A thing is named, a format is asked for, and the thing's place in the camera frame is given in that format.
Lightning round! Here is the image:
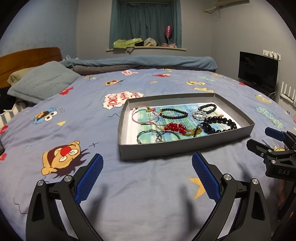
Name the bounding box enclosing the large black bead bracelet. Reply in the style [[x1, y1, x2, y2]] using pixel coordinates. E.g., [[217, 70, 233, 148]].
[[199, 115, 238, 135]]

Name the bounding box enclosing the pearl bracelet with clip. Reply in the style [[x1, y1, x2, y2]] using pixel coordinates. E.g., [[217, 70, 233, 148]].
[[192, 109, 224, 121]]

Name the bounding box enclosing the dark blue beaded bracelet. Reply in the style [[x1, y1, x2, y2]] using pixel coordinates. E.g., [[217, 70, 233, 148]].
[[197, 103, 218, 115]]

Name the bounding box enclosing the small dark bead bracelet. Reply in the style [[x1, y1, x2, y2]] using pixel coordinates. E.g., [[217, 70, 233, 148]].
[[159, 108, 189, 120]]

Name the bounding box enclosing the red bead gold chain bracelet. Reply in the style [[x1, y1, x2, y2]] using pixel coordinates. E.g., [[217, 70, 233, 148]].
[[155, 122, 202, 138]]

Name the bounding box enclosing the black elastic hair tie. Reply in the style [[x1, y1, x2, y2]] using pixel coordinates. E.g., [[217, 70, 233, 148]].
[[155, 129, 182, 142]]

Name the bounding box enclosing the pink cord bracelet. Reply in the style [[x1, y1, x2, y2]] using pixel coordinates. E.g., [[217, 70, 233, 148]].
[[131, 105, 163, 126]]

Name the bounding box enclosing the thin silver bangle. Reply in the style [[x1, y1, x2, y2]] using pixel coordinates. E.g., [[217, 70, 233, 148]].
[[137, 129, 163, 144]]

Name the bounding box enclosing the white wifi router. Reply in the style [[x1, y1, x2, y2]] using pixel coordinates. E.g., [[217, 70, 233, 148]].
[[280, 81, 296, 106]]

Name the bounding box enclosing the black flat monitor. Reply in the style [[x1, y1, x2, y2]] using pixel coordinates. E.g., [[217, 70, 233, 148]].
[[238, 51, 278, 94]]

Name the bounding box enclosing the grey shallow cardboard tray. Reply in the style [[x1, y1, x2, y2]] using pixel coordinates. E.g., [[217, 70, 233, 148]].
[[118, 93, 255, 160]]

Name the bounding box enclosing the black white striped pillow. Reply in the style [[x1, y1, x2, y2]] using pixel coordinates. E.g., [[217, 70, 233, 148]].
[[0, 102, 26, 128]]

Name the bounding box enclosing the printed blue-green paper sheet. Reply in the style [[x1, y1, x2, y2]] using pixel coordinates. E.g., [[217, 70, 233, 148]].
[[125, 102, 241, 145]]

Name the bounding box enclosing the grey-blue pillow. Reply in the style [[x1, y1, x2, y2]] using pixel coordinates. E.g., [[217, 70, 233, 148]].
[[8, 61, 81, 104]]

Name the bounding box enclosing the olive pillow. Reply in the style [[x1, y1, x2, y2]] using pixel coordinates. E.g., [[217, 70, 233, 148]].
[[7, 67, 33, 86]]

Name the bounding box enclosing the purple balloon ornament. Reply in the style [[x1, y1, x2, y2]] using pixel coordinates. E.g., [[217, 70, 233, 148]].
[[164, 26, 173, 44]]

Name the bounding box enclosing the wooden window shelf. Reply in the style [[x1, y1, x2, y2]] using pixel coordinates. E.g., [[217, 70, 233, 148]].
[[106, 46, 187, 52]]

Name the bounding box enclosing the beige cloth on shelf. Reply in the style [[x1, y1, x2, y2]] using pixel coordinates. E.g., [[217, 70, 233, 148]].
[[144, 38, 158, 47]]

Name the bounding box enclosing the teal folded blanket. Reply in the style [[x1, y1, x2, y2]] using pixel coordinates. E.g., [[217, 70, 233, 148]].
[[60, 55, 218, 75]]

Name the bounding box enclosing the wooden headboard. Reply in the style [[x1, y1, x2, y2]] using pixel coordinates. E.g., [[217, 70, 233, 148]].
[[0, 47, 62, 88]]

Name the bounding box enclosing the green cloth on shelf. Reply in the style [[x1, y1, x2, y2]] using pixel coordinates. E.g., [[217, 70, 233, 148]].
[[113, 38, 143, 49]]

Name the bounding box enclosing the dark green curtain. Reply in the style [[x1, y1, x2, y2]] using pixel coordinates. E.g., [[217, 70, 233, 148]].
[[109, 1, 182, 48]]

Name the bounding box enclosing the wall socket strip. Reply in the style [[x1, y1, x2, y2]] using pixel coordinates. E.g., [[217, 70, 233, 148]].
[[262, 50, 281, 61]]

